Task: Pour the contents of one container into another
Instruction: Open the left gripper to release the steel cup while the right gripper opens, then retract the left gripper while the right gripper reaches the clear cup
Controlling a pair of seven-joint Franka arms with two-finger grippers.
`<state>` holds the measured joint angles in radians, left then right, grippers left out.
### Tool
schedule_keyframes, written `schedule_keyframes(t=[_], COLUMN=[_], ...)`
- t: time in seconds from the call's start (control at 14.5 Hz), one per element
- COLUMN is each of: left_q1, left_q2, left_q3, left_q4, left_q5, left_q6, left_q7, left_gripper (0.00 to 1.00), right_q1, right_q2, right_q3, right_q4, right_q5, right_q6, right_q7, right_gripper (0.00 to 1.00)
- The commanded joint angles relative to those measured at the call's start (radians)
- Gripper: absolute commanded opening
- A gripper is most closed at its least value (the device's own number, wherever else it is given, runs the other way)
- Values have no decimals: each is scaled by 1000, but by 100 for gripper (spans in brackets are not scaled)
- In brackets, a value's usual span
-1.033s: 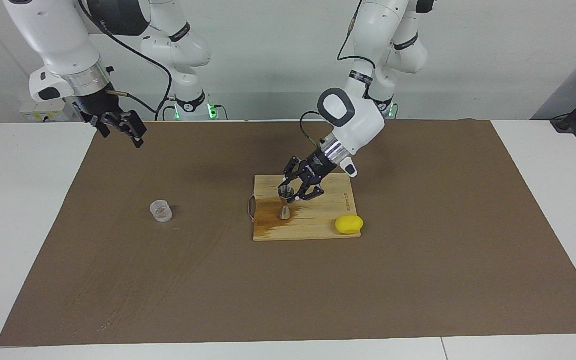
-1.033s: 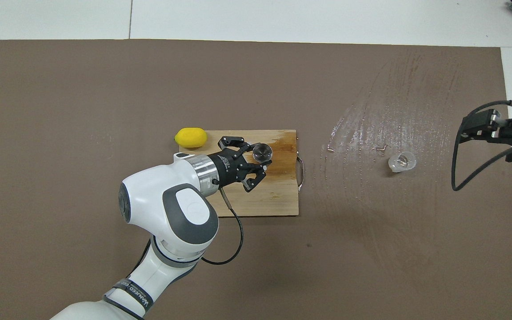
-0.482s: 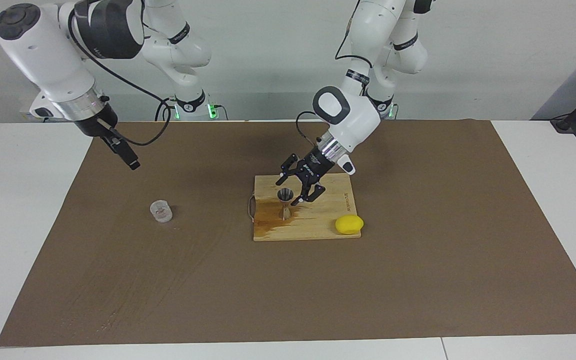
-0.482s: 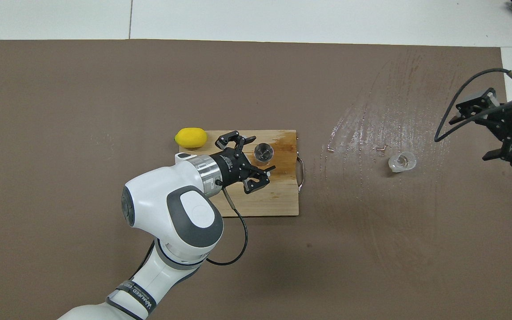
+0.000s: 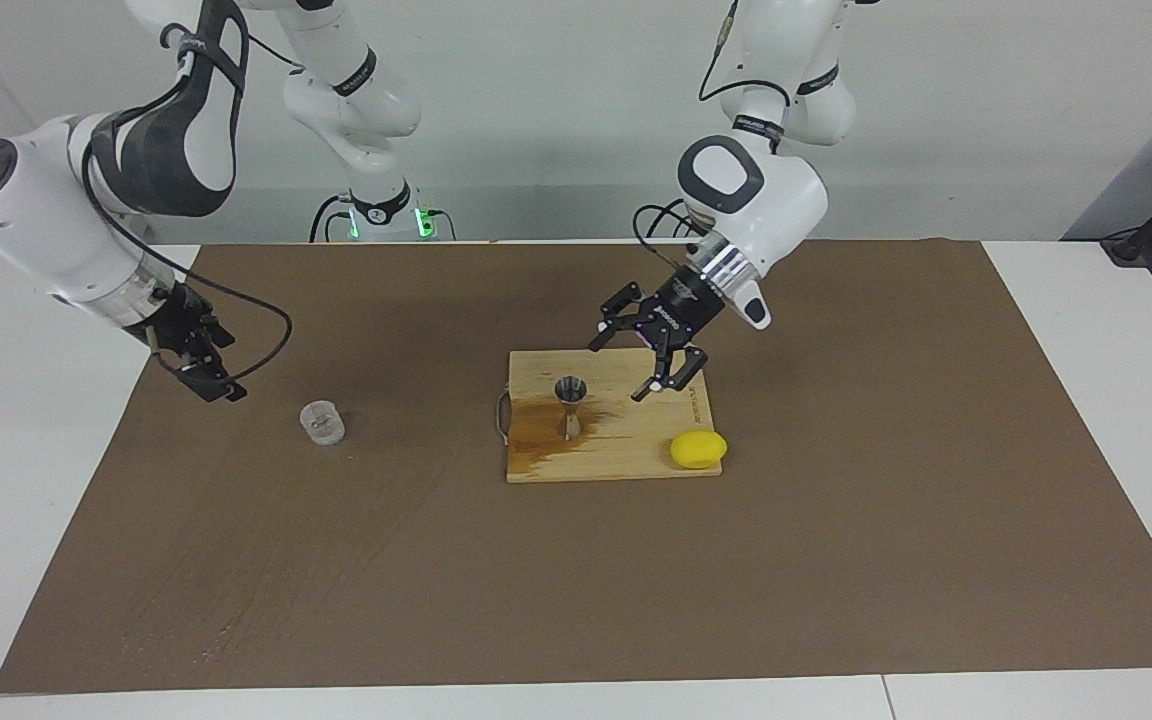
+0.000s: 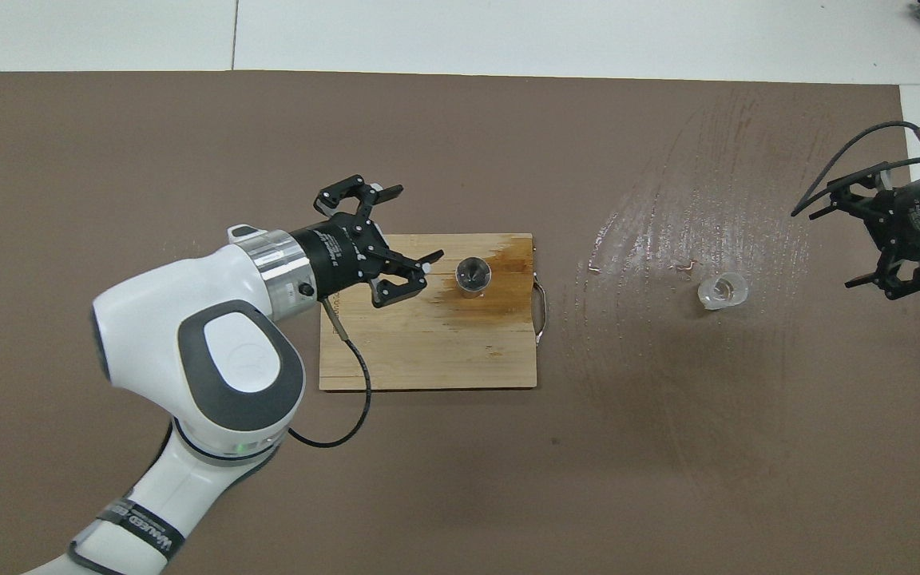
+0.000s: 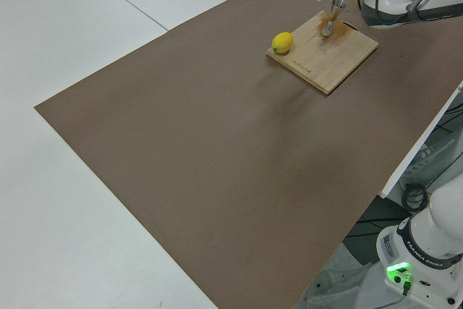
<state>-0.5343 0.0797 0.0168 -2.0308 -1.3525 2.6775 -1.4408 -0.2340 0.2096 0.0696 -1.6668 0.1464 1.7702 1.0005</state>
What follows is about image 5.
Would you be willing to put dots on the wooden cutting board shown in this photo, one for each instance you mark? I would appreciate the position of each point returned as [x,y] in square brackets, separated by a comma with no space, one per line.
[636,440]

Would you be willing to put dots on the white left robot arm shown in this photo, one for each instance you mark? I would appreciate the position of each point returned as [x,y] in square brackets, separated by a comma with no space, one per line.
[776,200]

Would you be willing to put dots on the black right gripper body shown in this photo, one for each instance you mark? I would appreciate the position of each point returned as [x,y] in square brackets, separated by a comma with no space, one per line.
[181,325]

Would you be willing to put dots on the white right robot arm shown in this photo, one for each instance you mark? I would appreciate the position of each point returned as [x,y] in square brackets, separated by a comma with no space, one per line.
[36,220]

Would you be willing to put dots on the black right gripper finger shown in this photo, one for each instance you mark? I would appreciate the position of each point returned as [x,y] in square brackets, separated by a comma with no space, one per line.
[204,383]
[232,385]

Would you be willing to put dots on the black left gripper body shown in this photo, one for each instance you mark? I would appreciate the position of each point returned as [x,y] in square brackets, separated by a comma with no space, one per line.
[676,310]

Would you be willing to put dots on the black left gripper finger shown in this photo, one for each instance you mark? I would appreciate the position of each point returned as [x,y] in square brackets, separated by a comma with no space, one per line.
[608,334]
[671,378]

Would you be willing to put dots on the steel cocktail jigger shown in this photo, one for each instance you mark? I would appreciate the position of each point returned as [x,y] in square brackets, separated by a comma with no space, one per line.
[571,390]

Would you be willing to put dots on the brown table mat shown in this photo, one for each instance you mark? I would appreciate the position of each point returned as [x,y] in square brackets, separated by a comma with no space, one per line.
[576,580]

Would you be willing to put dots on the yellow lemon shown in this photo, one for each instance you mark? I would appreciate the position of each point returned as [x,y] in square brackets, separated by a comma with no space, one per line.
[698,449]

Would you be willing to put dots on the clear plastic measuring cup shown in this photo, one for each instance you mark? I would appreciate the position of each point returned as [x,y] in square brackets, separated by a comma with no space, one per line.
[322,424]

